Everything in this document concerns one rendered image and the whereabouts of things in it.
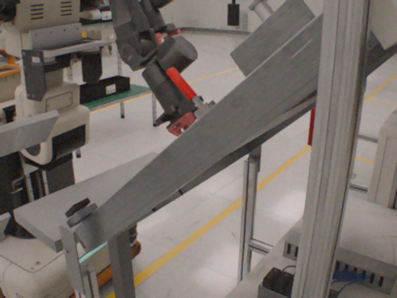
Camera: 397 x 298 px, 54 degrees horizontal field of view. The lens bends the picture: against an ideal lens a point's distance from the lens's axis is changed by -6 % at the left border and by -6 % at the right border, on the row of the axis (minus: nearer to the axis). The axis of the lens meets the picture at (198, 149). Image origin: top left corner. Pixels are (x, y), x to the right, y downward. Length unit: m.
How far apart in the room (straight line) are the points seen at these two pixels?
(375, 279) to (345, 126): 0.56
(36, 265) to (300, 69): 1.30
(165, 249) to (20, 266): 0.76
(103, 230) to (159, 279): 1.07
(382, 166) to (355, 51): 1.67
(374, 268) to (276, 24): 0.59
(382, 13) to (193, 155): 0.32
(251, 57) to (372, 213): 0.79
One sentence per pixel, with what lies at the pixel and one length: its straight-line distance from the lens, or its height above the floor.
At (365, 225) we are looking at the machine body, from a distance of 1.17.
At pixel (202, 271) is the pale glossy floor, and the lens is 1.91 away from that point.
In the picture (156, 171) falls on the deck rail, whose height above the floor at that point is 0.93.
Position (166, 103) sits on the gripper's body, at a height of 0.98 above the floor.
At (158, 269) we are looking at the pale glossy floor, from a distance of 1.93.
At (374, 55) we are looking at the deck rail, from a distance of 1.15.
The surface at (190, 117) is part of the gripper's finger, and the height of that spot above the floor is 0.96.
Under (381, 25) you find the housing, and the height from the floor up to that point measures 1.18.
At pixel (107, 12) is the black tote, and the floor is 1.03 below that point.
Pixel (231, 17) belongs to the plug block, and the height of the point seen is 1.15.
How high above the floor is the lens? 1.21
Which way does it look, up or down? 22 degrees down
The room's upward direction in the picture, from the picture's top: straight up
